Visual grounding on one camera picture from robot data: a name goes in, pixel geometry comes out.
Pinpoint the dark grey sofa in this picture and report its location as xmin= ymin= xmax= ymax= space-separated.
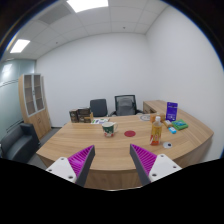
xmin=0 ymin=122 xmax=40 ymax=164

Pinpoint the black mesh office chair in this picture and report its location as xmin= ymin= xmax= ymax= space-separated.
xmin=109 ymin=94 xmax=144 ymax=117

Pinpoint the orange drink bottle white cap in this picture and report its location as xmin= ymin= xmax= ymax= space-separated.
xmin=149 ymin=115 xmax=164 ymax=147

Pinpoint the round white printed pad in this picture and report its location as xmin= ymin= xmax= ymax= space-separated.
xmin=139 ymin=114 xmax=153 ymax=122

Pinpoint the rectangular ceiling light panel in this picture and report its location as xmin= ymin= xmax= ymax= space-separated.
xmin=9 ymin=38 xmax=31 ymax=54
xmin=65 ymin=0 xmax=110 ymax=14

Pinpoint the orange-brown wooden box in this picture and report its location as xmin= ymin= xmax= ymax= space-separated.
xmin=149 ymin=112 xmax=167 ymax=124

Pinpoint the wooden side desk cabinet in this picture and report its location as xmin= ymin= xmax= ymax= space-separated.
xmin=142 ymin=99 xmax=168 ymax=115

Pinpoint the purple standing pouch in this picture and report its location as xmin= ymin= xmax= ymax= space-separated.
xmin=165 ymin=101 xmax=179 ymax=122

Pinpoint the small white round disc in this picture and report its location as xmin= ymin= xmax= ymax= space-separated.
xmin=162 ymin=141 xmax=174 ymax=150

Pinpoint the green mug white inside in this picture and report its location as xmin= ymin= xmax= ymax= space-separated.
xmin=101 ymin=121 xmax=119 ymax=138

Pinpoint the dark brown cardboard box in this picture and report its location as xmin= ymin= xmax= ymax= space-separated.
xmin=68 ymin=109 xmax=80 ymax=124
xmin=77 ymin=106 xmax=92 ymax=116

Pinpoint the flat round red coaster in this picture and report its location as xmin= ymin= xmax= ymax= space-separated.
xmin=123 ymin=129 xmax=137 ymax=138

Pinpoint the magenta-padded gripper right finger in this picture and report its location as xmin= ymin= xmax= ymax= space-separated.
xmin=129 ymin=143 xmax=183 ymax=187

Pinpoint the green folded cloth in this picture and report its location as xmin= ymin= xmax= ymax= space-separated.
xmin=171 ymin=119 xmax=189 ymax=131

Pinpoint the white printed leaflet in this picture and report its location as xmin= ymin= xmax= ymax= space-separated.
xmin=90 ymin=117 xmax=110 ymax=125

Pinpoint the wooden glass-door shelf cabinet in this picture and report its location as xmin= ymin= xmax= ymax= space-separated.
xmin=18 ymin=73 xmax=53 ymax=140

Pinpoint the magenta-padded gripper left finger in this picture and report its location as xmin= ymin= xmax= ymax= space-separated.
xmin=45 ymin=144 xmax=96 ymax=188

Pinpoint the black padded office chair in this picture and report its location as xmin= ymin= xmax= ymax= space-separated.
xmin=89 ymin=98 xmax=109 ymax=118

